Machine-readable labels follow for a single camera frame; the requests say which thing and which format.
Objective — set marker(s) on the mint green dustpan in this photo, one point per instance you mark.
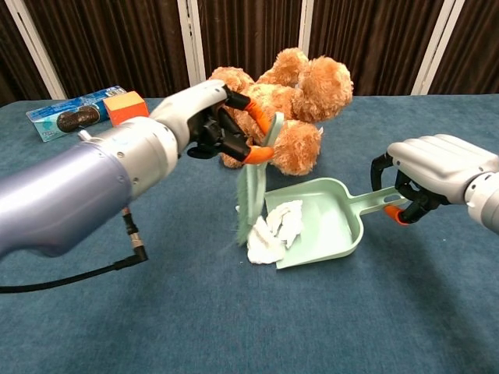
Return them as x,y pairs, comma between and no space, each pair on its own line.
331,218

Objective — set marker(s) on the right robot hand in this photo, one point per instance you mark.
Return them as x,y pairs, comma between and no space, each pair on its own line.
444,163

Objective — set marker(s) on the orange yellow foam cube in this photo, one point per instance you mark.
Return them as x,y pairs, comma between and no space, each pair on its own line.
124,107

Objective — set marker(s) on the brown curtain screen panel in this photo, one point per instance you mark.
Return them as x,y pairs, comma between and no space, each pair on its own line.
249,31
15,62
117,43
374,43
475,50

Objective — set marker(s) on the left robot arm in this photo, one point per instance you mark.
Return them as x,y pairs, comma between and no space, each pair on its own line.
70,187

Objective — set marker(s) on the long white paper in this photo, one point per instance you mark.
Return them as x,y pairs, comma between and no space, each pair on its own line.
263,245

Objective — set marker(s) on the mint green hand broom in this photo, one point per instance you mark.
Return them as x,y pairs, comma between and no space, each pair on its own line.
251,195

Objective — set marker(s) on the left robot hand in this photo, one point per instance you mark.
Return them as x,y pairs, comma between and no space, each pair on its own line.
191,109

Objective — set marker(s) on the brown teddy bear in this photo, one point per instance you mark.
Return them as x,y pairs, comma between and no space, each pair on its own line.
312,85

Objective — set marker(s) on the blue felt table cover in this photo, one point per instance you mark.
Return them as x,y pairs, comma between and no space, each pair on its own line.
249,311

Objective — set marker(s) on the blue cookie box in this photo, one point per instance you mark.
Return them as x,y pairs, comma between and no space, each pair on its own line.
66,117

